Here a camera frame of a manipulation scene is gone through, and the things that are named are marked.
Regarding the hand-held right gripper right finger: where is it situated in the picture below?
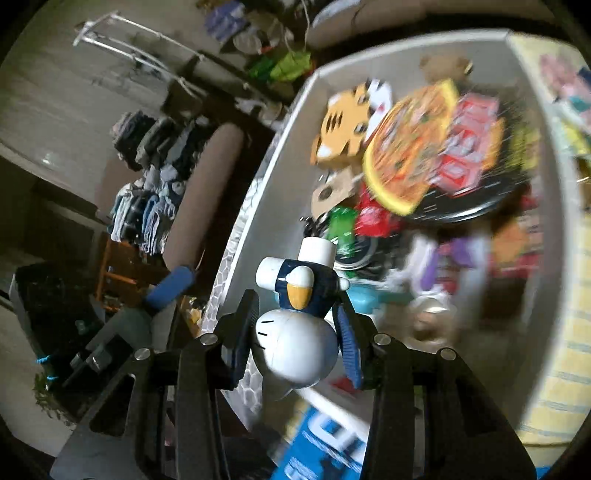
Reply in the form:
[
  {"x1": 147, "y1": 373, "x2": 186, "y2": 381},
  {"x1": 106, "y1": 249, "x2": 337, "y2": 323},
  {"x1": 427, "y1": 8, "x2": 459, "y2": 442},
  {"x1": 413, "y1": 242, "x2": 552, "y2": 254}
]
[{"x1": 330, "y1": 295, "x2": 539, "y2": 480}]

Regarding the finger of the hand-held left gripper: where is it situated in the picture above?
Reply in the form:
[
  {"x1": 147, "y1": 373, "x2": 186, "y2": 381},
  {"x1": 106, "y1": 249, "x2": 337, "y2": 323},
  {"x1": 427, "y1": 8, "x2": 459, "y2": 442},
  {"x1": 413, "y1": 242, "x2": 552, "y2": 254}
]
[{"x1": 143, "y1": 264, "x2": 197, "y2": 310}]

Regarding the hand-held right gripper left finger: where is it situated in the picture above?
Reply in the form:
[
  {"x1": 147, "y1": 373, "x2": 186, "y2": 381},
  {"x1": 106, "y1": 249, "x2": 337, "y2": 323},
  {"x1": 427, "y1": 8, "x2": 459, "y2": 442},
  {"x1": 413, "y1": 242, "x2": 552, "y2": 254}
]
[{"x1": 50, "y1": 290, "x2": 262, "y2": 480}]

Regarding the green packet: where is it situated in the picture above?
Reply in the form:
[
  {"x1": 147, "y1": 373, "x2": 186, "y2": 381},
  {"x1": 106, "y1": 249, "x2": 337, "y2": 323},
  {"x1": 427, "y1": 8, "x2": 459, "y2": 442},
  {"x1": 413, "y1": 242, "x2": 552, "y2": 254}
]
[{"x1": 325, "y1": 207, "x2": 358, "y2": 252}]

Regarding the small red packet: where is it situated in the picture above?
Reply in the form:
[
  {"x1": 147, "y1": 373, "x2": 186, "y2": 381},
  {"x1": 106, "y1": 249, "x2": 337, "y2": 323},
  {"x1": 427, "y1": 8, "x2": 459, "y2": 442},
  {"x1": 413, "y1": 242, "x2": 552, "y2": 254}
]
[{"x1": 353, "y1": 187, "x2": 402, "y2": 238}]

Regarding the white storage box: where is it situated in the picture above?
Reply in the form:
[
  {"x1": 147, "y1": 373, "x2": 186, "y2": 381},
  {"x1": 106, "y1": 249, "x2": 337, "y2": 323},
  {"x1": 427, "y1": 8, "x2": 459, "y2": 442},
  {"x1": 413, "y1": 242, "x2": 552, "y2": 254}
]
[{"x1": 201, "y1": 28, "x2": 587, "y2": 444}]

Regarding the round yellow-rimmed snack tin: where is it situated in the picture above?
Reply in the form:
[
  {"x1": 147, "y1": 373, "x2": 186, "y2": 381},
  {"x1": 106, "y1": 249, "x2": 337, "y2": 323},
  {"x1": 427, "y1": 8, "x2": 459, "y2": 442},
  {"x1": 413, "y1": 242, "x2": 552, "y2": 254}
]
[{"x1": 363, "y1": 79, "x2": 460, "y2": 217}]

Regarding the teal box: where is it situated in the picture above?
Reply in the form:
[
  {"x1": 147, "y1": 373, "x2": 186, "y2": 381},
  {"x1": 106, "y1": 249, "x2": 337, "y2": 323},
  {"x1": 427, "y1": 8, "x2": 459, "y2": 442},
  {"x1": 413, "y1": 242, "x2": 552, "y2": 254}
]
[{"x1": 348, "y1": 282, "x2": 416, "y2": 326}]

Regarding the orange wooden shelf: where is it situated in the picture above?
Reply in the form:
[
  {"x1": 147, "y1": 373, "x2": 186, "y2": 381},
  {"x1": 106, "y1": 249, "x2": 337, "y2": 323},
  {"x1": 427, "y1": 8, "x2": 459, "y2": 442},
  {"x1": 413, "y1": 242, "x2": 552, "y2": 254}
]
[{"x1": 95, "y1": 237, "x2": 171, "y2": 310}]

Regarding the black round tin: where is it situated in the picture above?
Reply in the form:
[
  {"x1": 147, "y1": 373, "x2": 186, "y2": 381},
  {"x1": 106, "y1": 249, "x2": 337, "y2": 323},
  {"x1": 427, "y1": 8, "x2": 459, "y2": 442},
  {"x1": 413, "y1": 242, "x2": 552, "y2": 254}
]
[{"x1": 330, "y1": 235, "x2": 375, "y2": 273}]

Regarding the beige tape roll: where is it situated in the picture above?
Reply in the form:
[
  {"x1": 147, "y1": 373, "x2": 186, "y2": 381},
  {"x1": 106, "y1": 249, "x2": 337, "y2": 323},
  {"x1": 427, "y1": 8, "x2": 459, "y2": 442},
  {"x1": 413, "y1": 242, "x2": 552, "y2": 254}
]
[{"x1": 409, "y1": 295, "x2": 455, "y2": 342}]

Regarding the stack of folded clothes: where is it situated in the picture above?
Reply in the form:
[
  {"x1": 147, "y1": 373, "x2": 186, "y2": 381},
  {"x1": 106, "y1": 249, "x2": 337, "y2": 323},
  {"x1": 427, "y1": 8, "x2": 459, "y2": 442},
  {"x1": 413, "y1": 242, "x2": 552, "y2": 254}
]
[{"x1": 108, "y1": 111, "x2": 213, "y2": 254}]

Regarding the blue printed carton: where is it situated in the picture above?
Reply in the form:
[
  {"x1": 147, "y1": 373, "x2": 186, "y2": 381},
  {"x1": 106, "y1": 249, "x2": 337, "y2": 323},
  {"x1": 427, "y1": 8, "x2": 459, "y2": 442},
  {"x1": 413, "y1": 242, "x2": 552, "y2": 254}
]
[{"x1": 272, "y1": 406, "x2": 370, "y2": 480}]

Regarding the brown armchair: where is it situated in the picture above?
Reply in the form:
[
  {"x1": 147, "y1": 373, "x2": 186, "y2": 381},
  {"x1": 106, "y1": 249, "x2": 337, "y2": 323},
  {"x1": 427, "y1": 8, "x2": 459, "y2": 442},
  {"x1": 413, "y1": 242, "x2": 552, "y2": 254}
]
[{"x1": 164, "y1": 122, "x2": 243, "y2": 271}]

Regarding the purple white packet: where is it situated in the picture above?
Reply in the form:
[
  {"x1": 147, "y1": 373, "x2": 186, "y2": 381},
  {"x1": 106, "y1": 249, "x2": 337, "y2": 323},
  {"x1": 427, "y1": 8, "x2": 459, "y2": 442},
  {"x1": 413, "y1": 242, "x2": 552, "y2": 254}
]
[{"x1": 418, "y1": 235, "x2": 490, "y2": 296}]

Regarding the brown cardboard tag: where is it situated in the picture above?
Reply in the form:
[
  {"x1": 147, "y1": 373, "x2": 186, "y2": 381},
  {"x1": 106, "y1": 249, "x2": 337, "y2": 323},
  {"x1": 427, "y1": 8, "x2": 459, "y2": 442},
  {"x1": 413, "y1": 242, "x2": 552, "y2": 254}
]
[{"x1": 310, "y1": 168, "x2": 363, "y2": 217}]

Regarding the black round tray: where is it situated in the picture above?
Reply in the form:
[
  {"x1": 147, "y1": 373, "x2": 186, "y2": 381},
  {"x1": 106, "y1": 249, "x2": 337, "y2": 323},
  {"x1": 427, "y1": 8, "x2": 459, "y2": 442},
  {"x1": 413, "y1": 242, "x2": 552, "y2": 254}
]
[{"x1": 411, "y1": 175, "x2": 532, "y2": 227}]

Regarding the small orange box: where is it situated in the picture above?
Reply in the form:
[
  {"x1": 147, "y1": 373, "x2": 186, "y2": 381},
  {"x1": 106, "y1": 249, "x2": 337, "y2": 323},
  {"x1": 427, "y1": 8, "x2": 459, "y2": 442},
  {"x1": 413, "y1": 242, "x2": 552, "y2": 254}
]
[{"x1": 492, "y1": 222, "x2": 541, "y2": 273}]

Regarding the tiger face box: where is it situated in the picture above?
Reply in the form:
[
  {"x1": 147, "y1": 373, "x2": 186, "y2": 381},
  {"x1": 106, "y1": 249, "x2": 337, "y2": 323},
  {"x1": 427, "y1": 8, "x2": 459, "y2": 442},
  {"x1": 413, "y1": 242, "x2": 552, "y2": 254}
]
[{"x1": 308, "y1": 79, "x2": 395, "y2": 167}]

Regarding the yellow checked tablecloth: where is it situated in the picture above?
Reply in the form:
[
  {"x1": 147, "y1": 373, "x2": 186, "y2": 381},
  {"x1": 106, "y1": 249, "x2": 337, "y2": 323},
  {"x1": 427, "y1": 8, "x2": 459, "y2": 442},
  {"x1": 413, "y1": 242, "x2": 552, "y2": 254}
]
[{"x1": 508, "y1": 34, "x2": 591, "y2": 457}]

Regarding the red white snack packet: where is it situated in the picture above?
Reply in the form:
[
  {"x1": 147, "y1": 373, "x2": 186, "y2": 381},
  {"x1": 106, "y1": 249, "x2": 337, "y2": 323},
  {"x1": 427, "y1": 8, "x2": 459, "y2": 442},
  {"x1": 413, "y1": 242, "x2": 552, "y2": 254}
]
[{"x1": 434, "y1": 95, "x2": 504, "y2": 197}]

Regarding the white drying rack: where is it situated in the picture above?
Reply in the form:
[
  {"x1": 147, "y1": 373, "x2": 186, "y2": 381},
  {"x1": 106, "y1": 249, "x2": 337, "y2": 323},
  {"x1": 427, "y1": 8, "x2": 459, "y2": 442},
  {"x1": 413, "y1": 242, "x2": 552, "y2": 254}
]
[{"x1": 71, "y1": 11, "x2": 206, "y2": 95}]

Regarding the green plastic bag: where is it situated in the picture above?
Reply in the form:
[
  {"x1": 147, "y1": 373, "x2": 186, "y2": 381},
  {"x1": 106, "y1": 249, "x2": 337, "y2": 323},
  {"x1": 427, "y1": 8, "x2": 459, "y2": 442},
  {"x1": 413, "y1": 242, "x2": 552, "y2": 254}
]
[{"x1": 249, "y1": 51, "x2": 312, "y2": 84}]

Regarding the blue purple bag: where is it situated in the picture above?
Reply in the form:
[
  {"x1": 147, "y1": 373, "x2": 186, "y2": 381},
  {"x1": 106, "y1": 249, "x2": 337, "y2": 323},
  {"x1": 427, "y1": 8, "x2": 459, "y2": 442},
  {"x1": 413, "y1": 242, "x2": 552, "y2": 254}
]
[{"x1": 205, "y1": 2, "x2": 247, "y2": 42}]

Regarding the brown teddy bear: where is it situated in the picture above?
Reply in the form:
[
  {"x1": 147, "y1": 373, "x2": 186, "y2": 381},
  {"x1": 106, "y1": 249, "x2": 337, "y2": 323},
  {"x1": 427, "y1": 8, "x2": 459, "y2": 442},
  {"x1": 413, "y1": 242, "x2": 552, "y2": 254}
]
[{"x1": 419, "y1": 55, "x2": 474, "y2": 86}]

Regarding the brown sofa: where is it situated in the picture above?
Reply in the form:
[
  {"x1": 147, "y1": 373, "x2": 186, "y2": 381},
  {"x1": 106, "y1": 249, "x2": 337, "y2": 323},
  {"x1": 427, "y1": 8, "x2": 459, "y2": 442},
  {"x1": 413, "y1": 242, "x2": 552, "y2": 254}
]
[{"x1": 307, "y1": 0, "x2": 444, "y2": 49}]

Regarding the pink cloth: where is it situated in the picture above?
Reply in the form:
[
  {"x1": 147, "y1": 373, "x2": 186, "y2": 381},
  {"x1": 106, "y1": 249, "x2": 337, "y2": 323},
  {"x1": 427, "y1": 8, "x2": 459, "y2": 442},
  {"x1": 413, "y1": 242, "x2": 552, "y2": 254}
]
[{"x1": 538, "y1": 53, "x2": 591, "y2": 102}]

